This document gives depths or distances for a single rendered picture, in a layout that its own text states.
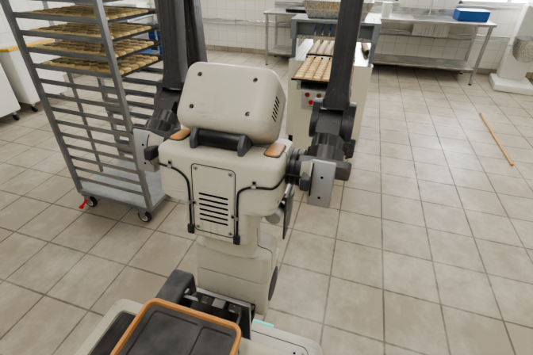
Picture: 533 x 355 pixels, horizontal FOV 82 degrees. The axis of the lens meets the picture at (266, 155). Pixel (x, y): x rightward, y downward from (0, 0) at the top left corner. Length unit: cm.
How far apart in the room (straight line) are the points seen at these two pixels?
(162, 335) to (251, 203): 34
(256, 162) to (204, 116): 14
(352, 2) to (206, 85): 34
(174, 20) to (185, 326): 70
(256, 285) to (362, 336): 99
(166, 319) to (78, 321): 127
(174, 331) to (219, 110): 48
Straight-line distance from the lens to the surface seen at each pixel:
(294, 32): 279
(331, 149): 68
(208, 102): 65
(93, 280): 215
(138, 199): 235
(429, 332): 196
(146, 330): 79
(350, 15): 71
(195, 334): 75
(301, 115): 224
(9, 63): 448
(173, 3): 84
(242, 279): 93
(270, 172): 60
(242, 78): 64
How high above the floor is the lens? 157
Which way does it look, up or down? 32 degrees down
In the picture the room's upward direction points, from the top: 1 degrees clockwise
